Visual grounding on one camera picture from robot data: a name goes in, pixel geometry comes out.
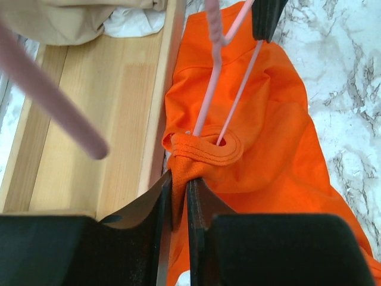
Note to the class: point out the beige t-shirt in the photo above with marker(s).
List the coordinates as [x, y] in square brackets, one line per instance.
[65, 22]

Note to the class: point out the pink wire hanger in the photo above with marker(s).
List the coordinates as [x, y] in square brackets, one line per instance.
[226, 74]

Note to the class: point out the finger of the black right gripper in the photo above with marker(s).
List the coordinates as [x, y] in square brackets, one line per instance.
[265, 17]

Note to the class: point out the wooden clothes rack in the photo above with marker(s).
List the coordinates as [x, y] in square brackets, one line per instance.
[47, 173]

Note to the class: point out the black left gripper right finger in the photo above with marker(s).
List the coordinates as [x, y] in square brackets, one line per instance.
[228, 248]

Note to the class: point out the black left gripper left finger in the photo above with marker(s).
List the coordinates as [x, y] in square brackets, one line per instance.
[128, 247]

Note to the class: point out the orange t-shirt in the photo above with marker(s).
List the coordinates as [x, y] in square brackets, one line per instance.
[289, 175]

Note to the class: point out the white t-shirt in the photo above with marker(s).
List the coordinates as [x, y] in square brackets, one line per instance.
[133, 22]

